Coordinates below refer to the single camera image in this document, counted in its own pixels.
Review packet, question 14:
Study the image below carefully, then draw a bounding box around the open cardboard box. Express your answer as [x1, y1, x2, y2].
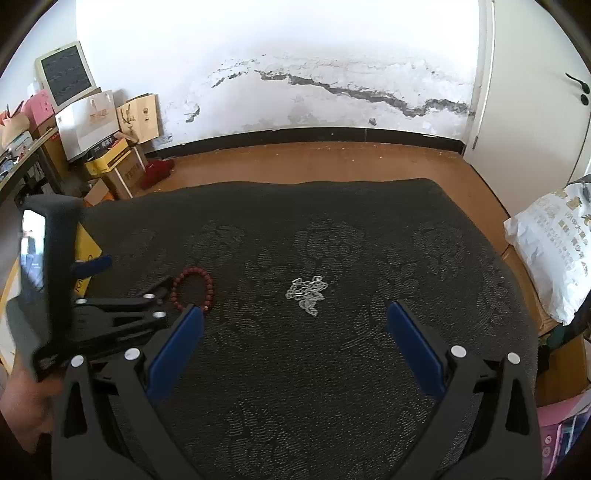
[536, 318, 591, 407]

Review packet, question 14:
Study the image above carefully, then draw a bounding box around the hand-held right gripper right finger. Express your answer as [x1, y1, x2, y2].
[387, 300, 542, 480]

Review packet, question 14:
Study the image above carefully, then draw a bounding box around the black door handle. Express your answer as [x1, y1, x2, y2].
[566, 73, 591, 106]

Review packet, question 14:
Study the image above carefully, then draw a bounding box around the red bead bracelet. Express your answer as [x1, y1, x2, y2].
[171, 266, 215, 315]

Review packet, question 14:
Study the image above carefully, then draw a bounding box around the straw hat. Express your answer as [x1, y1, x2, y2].
[0, 111, 33, 148]

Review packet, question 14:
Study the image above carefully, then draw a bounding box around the person's left hand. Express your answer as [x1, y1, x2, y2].
[0, 367, 64, 453]

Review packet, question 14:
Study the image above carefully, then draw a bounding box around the white framed monitor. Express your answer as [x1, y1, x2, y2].
[35, 41, 98, 113]

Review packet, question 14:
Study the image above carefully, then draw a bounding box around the yellow cardboard box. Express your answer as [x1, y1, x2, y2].
[0, 224, 103, 370]

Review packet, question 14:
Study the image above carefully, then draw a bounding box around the grey cloth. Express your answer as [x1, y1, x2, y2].
[566, 174, 591, 204]

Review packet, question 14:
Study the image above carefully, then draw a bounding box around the red cloth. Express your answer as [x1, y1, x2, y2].
[140, 158, 175, 189]

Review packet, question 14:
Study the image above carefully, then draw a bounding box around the yellow and black box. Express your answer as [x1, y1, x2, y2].
[83, 137, 131, 177]

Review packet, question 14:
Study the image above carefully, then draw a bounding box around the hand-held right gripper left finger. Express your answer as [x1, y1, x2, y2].
[51, 304, 205, 480]

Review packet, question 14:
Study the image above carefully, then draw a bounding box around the brown cardboard box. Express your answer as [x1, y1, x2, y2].
[99, 147, 148, 200]

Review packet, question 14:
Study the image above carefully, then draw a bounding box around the white door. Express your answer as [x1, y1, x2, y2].
[464, 0, 591, 183]

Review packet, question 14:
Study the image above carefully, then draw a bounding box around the silver chain necklace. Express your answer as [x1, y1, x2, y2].
[286, 275, 329, 318]

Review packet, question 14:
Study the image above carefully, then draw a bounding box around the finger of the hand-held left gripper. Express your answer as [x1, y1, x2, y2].
[72, 255, 113, 280]
[87, 276, 173, 344]

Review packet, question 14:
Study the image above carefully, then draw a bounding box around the small cardboard box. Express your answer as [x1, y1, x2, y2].
[83, 178, 115, 206]

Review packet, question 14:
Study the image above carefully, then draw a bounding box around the white paper bag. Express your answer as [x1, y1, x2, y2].
[55, 90, 122, 162]

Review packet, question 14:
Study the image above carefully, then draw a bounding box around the tall cardboard box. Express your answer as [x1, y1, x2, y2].
[34, 127, 71, 185]

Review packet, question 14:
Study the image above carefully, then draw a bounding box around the dark desk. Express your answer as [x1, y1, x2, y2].
[0, 129, 65, 208]

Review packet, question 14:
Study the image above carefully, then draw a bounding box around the brown paper bag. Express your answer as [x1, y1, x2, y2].
[115, 93, 160, 145]

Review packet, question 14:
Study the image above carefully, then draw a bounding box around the pink and blue packet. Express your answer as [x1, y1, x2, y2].
[538, 392, 591, 480]

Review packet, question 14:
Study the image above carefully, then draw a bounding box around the pink box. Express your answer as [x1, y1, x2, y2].
[22, 89, 57, 123]

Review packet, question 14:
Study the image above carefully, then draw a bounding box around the white printed plastic bag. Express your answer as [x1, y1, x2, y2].
[503, 180, 591, 326]

